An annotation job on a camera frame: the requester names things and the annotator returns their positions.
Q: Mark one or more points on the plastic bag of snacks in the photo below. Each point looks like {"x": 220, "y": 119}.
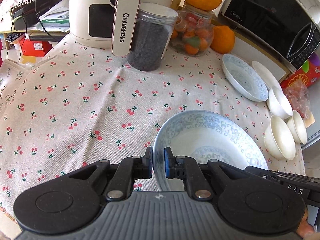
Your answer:
{"x": 297, "y": 94}

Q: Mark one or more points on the red gift box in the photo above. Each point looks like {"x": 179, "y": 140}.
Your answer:
{"x": 308, "y": 74}

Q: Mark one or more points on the large orange on table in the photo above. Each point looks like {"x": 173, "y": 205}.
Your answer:
{"x": 224, "y": 39}

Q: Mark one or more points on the small cream bowl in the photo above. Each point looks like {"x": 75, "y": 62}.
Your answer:
{"x": 297, "y": 128}

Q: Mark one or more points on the white swirl pattern plate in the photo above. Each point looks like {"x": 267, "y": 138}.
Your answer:
{"x": 268, "y": 78}

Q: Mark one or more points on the blue patterned porcelain plate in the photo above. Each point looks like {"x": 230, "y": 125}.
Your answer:
{"x": 203, "y": 135}

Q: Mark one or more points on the plastic jar of dark seeds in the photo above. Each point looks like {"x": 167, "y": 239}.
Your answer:
{"x": 153, "y": 30}

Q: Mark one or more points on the cherry print tablecloth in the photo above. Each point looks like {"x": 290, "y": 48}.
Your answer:
{"x": 80, "y": 104}

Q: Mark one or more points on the glass jar with tangerines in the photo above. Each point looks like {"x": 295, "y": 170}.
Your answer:
{"x": 193, "y": 31}

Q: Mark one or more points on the gloved hand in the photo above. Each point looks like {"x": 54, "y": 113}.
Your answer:
{"x": 305, "y": 229}

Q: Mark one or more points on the red box on shelf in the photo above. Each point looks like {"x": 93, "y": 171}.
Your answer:
{"x": 35, "y": 48}

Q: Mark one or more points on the white Changhong air fryer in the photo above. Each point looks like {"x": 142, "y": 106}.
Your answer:
{"x": 106, "y": 23}

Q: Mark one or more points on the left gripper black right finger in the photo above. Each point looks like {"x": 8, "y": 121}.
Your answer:
{"x": 187, "y": 169}

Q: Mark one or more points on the black Midea microwave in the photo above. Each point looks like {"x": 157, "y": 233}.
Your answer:
{"x": 283, "y": 25}

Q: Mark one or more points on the white speckled bowl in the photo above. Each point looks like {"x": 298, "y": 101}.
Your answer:
{"x": 278, "y": 103}

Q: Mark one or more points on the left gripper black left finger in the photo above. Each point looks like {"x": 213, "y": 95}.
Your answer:
{"x": 121, "y": 177}

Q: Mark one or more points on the white cabinet under microwave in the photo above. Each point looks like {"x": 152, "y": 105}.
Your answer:
{"x": 249, "y": 49}

